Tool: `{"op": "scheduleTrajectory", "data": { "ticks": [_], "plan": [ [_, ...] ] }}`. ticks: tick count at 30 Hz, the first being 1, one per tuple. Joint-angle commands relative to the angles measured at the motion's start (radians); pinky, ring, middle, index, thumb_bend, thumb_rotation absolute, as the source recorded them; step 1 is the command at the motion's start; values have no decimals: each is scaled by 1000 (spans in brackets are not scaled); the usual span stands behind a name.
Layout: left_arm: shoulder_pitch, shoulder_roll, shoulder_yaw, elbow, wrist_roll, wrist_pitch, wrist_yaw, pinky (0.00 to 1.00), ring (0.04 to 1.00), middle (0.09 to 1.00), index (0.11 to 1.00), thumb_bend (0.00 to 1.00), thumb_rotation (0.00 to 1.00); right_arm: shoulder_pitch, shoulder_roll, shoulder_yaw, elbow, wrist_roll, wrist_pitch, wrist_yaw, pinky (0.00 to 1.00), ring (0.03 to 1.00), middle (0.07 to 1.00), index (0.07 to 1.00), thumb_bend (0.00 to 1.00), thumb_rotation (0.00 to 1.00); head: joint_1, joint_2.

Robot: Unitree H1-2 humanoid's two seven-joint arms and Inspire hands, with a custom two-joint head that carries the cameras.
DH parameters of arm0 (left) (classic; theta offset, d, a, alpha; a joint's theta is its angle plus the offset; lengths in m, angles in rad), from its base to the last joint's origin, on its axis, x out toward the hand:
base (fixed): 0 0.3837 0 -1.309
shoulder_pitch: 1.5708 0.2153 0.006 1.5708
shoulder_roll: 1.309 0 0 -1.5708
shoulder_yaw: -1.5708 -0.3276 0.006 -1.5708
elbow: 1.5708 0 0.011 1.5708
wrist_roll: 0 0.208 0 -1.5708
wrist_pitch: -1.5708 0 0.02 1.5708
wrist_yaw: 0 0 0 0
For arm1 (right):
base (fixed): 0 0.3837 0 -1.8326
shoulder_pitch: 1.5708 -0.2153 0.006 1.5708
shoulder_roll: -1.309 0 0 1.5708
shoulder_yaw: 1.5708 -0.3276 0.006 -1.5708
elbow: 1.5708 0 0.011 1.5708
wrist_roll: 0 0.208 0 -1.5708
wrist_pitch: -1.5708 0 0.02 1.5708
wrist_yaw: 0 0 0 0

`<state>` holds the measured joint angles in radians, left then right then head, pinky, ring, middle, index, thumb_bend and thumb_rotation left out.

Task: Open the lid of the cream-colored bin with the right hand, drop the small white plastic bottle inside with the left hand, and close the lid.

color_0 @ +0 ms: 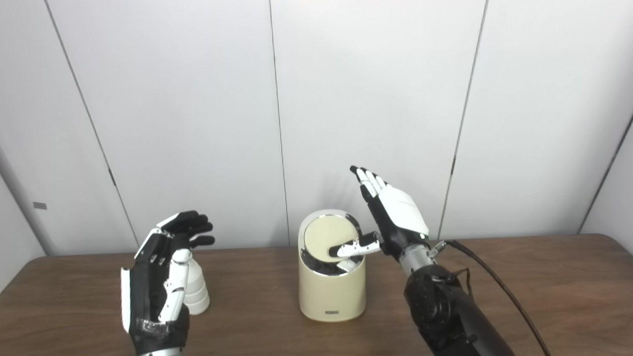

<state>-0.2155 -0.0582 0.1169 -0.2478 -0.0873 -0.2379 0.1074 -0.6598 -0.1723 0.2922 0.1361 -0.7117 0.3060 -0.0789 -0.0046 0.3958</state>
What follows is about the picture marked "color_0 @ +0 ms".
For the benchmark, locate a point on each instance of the cream round bin lid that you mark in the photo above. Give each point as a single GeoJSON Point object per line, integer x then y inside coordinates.
{"type": "Point", "coordinates": [326, 236]}

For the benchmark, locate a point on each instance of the small grey wall tag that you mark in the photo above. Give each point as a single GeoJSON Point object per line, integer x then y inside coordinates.
{"type": "Point", "coordinates": [40, 205]}

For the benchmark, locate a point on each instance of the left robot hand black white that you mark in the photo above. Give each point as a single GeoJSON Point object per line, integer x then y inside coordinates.
{"type": "Point", "coordinates": [146, 291]}

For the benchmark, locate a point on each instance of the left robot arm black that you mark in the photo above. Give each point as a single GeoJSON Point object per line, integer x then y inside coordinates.
{"type": "Point", "coordinates": [160, 352]}

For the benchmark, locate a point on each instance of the cream-colored bin body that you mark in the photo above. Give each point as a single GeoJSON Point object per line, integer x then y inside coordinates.
{"type": "Point", "coordinates": [331, 294]}

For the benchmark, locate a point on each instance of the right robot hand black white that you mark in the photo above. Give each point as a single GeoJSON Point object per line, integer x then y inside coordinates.
{"type": "Point", "coordinates": [400, 212]}

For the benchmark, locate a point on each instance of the small white plastic bottle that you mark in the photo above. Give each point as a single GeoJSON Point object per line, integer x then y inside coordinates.
{"type": "Point", "coordinates": [198, 291]}

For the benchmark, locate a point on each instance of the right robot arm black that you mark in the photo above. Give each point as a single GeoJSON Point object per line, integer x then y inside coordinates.
{"type": "Point", "coordinates": [445, 311]}

